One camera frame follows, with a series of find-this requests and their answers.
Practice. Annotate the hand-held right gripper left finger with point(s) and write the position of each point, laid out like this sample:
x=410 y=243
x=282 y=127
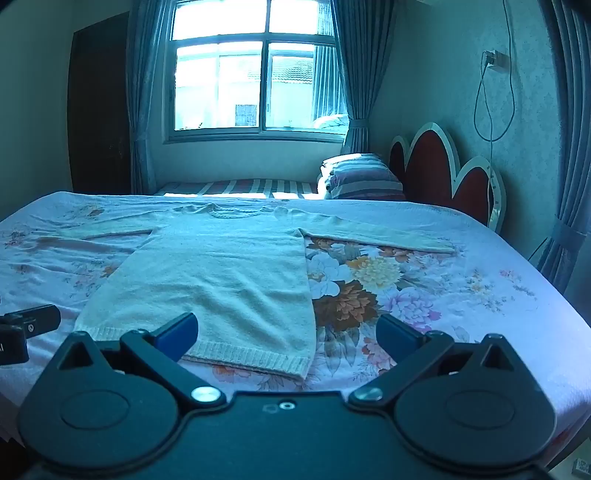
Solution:
x=178 y=336

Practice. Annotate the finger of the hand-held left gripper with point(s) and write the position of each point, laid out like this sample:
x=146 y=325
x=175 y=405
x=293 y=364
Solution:
x=39 y=319

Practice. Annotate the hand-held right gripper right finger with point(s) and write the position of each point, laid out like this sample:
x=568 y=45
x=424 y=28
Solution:
x=393 y=337

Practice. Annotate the cream knit sweater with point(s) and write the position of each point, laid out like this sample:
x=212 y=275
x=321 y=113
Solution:
x=221 y=277

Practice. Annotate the floral bed sheet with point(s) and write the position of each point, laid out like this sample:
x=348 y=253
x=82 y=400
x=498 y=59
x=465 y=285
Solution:
x=461 y=286

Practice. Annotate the striped bed sheet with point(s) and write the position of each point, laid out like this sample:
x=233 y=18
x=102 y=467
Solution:
x=240 y=187

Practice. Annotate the striped folded quilt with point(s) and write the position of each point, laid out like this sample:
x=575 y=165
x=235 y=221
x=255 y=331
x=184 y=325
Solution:
x=362 y=177

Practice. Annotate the red and white headboard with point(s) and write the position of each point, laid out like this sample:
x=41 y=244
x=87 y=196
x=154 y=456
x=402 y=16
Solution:
x=429 y=170

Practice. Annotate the dark wooden wardrobe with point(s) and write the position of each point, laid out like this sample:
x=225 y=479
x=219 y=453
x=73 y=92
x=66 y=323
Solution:
x=97 y=115

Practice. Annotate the small pale box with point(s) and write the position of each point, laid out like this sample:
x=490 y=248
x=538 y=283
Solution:
x=581 y=467

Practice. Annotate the sliding glass window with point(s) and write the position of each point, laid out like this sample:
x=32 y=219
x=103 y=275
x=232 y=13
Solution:
x=258 y=83

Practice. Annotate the blue curtain with tieback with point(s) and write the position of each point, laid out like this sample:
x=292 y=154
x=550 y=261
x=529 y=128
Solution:
x=575 y=138

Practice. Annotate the wall socket with charger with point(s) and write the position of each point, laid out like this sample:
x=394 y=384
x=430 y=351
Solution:
x=496 y=59

